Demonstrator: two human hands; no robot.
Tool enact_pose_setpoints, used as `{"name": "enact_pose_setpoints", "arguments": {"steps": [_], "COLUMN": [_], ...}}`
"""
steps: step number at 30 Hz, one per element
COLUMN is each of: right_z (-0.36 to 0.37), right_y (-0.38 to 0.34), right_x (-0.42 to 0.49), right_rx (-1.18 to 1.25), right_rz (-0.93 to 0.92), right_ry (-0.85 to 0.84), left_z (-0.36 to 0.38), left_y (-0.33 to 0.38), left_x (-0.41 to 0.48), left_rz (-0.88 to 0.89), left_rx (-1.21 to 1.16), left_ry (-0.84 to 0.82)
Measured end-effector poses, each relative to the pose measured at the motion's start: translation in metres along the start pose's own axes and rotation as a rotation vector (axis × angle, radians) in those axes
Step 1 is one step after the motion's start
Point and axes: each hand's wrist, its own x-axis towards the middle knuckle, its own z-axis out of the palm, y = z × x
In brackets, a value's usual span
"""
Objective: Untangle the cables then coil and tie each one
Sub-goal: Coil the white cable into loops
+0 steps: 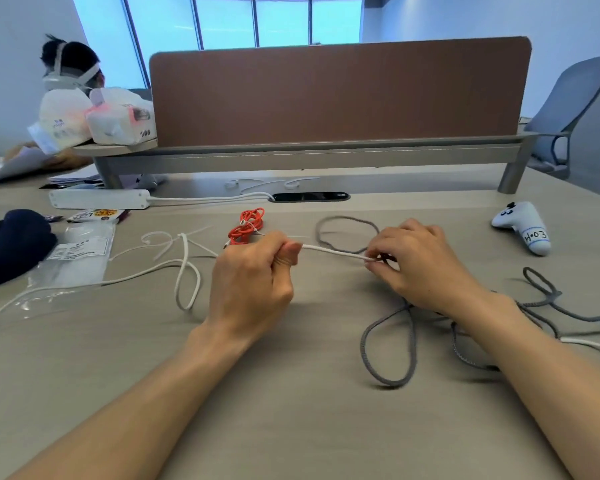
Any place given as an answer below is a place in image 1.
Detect brown desk divider panel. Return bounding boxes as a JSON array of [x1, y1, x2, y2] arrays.
[[149, 36, 533, 148]]

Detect white head-mounted headset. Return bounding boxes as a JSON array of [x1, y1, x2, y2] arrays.
[[42, 43, 102, 91]]

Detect grey metal desk shelf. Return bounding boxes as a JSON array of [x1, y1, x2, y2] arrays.
[[95, 132, 539, 195]]

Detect white power strip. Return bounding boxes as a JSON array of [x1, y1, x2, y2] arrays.
[[49, 188, 152, 211]]

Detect small white rounded object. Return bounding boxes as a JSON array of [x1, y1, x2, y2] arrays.
[[135, 174, 169, 191]]

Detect person's right hand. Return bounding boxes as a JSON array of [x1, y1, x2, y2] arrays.
[[365, 218, 499, 323]]

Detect person's right forearm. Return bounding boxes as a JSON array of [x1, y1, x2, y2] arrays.
[[452, 293, 600, 480]]

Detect person's left forearm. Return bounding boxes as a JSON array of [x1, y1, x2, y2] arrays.
[[7, 322, 253, 480]]

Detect red cable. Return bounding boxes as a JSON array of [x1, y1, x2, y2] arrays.
[[227, 208, 266, 247]]

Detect clear bag of zip ties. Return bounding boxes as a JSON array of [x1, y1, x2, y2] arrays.
[[17, 222, 116, 311]]

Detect black flat tablet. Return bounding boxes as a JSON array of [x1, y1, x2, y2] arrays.
[[39, 180, 103, 189]]

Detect white cable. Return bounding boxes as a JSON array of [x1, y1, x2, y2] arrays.
[[0, 233, 600, 358]]

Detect white paper sheets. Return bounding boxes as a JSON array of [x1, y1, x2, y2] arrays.
[[0, 147, 101, 185]]

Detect white labelled hand controller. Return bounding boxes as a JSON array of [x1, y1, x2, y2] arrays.
[[491, 201, 552, 257]]

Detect white printed snack packet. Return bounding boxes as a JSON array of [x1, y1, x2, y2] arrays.
[[67, 208, 130, 225]]

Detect grey braided cable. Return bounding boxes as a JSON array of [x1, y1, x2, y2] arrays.
[[315, 216, 600, 388]]

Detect white tissue pack pink label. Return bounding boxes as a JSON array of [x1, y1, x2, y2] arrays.
[[85, 87, 157, 145]]

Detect round beige shelf board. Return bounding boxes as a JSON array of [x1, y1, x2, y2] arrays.
[[72, 138, 159, 158]]

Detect large glass window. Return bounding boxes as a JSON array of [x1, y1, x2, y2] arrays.
[[71, 0, 365, 91]]

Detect white power strip cord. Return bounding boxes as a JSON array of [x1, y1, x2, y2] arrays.
[[148, 192, 276, 204]]

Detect navy baseball cap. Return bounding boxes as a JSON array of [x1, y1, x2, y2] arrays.
[[0, 209, 59, 289]]

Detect person's left hand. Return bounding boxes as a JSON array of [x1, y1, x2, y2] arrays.
[[202, 231, 304, 344]]

